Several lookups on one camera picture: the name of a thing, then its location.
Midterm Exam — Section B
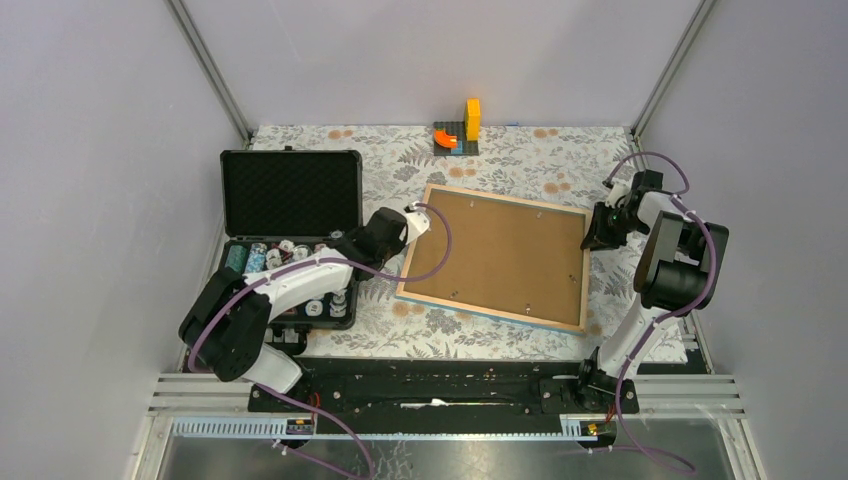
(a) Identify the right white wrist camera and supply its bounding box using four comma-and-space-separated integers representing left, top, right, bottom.
604, 182, 630, 209

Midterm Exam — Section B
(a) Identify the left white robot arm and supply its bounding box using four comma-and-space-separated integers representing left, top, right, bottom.
179, 206, 431, 411

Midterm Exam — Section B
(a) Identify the blue wooden picture frame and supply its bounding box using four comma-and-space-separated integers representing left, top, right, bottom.
396, 182, 595, 337

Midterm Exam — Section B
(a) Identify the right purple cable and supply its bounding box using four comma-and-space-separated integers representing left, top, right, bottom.
604, 150, 719, 476

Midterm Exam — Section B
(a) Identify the yellow toy block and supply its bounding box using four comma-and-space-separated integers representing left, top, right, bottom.
464, 98, 482, 142

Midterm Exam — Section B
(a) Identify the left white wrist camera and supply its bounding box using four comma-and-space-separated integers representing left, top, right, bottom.
401, 209, 431, 245

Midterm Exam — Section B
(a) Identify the black poker chip case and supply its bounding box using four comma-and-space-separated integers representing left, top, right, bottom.
213, 149, 364, 346

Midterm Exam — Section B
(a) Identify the black mounting base rail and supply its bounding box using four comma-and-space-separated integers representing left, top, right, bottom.
289, 358, 615, 426

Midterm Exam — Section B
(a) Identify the light blue poker chip stack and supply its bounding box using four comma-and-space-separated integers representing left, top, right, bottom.
244, 243, 268, 274

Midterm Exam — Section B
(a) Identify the brown frame backing board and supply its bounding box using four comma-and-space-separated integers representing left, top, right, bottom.
402, 189, 588, 327

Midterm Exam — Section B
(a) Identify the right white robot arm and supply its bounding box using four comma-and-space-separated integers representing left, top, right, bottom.
573, 170, 730, 412

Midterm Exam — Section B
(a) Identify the white slotted cable duct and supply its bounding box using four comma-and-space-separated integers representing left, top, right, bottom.
170, 415, 598, 444

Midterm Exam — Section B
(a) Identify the green poker chip stack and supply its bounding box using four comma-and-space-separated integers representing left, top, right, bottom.
224, 245, 249, 274

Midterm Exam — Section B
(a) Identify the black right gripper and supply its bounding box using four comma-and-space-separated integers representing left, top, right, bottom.
581, 201, 648, 252

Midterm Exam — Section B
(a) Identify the grey toy baseplate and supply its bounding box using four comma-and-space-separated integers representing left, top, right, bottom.
432, 121, 480, 157

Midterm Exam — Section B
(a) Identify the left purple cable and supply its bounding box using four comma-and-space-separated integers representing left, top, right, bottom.
186, 202, 454, 480

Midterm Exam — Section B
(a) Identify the purple cable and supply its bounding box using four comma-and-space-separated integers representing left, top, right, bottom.
604, 150, 719, 476
186, 202, 454, 480

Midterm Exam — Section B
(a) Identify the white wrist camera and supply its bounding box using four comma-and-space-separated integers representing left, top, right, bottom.
604, 182, 630, 209
401, 209, 431, 245

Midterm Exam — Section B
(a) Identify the orange curved toy block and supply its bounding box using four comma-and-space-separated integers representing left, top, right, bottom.
433, 128, 459, 150

